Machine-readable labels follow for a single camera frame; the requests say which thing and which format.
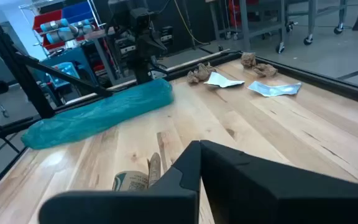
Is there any black aluminium rig frame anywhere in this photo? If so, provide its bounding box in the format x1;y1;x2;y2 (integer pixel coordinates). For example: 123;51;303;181
0;0;358;203

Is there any grey metal cart with casters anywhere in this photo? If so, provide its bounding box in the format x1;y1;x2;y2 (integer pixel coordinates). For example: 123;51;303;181
286;0;346;46
208;0;287;54

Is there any teal plastic trash bag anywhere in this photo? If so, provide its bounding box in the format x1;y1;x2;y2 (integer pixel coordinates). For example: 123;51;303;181
21;78;175;151

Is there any blue tool cabinet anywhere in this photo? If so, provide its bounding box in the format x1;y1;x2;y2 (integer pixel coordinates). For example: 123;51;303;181
40;46;90;94

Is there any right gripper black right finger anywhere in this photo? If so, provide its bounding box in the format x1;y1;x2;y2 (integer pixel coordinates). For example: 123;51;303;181
200;139;358;224

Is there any grey blue-jointed robot arm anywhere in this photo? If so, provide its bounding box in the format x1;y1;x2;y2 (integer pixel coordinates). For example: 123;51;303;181
40;18;96;45

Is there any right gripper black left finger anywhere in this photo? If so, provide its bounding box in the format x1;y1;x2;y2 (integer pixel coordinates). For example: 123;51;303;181
38;139;202;224

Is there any white paper scrap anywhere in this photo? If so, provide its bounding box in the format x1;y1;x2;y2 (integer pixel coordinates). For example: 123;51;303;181
203;71;246;89
247;80;303;98

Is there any yellow hanging cable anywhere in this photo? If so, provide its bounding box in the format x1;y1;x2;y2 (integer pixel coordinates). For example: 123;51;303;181
173;0;211;46

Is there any blue storage bin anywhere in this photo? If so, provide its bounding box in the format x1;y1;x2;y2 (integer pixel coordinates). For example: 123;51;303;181
61;1;93;20

